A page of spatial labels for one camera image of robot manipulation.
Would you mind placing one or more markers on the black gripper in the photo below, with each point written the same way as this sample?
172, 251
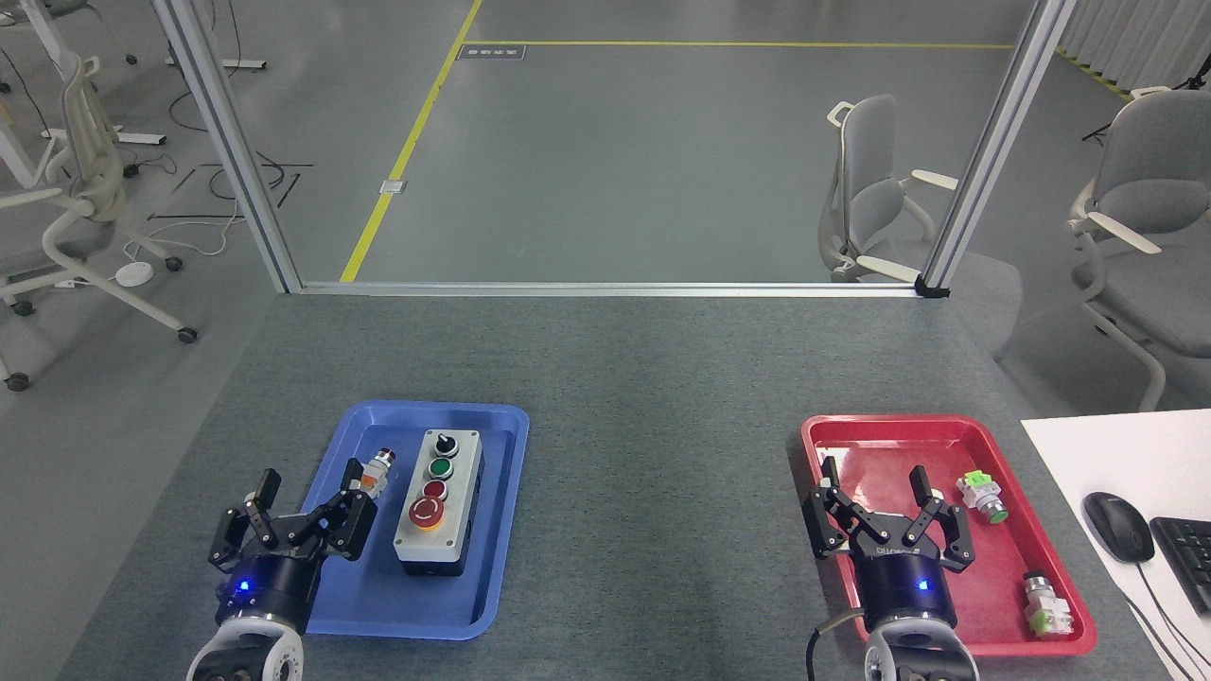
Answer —
274, 582
903, 577

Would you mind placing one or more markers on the grey four-button control box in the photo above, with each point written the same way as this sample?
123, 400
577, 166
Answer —
464, 473

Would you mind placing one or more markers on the red push button orange base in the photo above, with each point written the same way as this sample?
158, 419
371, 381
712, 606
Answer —
379, 469

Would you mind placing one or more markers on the silver push button green base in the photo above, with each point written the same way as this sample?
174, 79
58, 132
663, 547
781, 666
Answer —
1045, 610

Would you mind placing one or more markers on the red plastic tray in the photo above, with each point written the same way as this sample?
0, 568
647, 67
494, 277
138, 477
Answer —
993, 577

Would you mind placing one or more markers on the blue plastic tray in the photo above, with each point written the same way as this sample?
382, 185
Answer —
492, 567

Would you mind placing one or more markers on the black computer mouse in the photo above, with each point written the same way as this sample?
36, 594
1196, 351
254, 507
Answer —
1118, 528

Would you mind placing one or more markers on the white desk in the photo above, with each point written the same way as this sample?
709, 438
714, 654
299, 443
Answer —
1116, 454

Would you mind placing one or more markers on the black keyboard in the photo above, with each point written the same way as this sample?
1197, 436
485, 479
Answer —
1187, 563

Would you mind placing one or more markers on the white round floor device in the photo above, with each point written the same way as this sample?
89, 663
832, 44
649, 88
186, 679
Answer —
133, 273

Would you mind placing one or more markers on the grey office chair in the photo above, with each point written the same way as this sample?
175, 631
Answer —
1154, 170
870, 199

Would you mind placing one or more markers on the metal floor socket plate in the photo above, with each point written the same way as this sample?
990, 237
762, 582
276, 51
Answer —
394, 186

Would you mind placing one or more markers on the white mesh office chair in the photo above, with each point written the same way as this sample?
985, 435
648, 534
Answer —
90, 189

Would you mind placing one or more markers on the white desk foot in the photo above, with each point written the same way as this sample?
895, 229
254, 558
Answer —
142, 138
227, 64

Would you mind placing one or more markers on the dark floor label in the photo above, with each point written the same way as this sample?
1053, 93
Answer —
491, 52

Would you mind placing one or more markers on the white pleated curtain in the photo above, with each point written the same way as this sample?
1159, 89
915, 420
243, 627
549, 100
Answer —
1135, 38

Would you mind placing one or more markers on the green push button switch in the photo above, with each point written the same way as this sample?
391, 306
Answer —
979, 494

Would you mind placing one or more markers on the black post corner bracket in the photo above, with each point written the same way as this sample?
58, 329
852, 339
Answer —
933, 288

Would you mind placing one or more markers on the silver aluminium rail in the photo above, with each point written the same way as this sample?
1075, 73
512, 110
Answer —
605, 288

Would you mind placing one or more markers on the silver aluminium post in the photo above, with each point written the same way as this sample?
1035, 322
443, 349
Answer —
227, 142
995, 142

